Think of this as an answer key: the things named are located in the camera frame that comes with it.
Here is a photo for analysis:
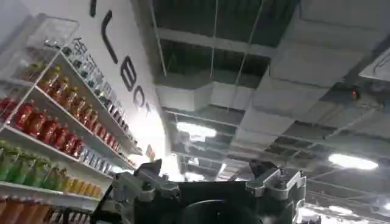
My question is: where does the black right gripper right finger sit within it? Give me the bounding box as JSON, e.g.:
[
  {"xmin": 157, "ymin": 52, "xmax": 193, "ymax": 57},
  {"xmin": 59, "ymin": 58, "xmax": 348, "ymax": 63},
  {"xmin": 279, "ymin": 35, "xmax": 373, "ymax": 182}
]
[{"xmin": 245, "ymin": 159, "xmax": 307, "ymax": 215}]

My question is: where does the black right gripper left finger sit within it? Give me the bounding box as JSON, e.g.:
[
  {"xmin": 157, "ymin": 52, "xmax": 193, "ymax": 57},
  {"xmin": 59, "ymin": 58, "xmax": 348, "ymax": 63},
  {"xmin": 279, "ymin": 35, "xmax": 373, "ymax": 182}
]
[{"xmin": 112, "ymin": 158, "xmax": 181, "ymax": 215}]

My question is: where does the bright ceiling light panel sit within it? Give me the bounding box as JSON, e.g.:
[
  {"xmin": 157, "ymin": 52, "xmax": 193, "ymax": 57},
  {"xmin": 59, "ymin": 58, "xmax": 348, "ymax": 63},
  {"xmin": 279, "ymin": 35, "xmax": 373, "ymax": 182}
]
[
  {"xmin": 327, "ymin": 153, "xmax": 380, "ymax": 171},
  {"xmin": 175, "ymin": 121, "xmax": 218, "ymax": 138},
  {"xmin": 328, "ymin": 205, "xmax": 354, "ymax": 215}
]

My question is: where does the white shelf with bottled drinks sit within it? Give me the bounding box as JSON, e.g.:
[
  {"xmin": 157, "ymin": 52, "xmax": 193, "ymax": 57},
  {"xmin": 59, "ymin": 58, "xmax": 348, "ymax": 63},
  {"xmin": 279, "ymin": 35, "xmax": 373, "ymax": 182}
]
[{"xmin": 0, "ymin": 13, "xmax": 144, "ymax": 224}]

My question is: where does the small red ceiling lamp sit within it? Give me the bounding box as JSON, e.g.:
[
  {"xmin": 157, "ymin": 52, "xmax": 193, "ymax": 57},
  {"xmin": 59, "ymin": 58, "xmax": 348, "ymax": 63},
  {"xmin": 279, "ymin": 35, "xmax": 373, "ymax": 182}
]
[{"xmin": 350, "ymin": 87, "xmax": 362, "ymax": 102}]

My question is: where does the white hanging sign panel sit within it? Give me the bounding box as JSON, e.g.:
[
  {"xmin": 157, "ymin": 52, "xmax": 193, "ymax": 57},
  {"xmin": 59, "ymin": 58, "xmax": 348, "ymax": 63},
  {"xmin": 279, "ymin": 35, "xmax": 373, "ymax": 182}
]
[{"xmin": 358, "ymin": 47, "xmax": 390, "ymax": 82}]

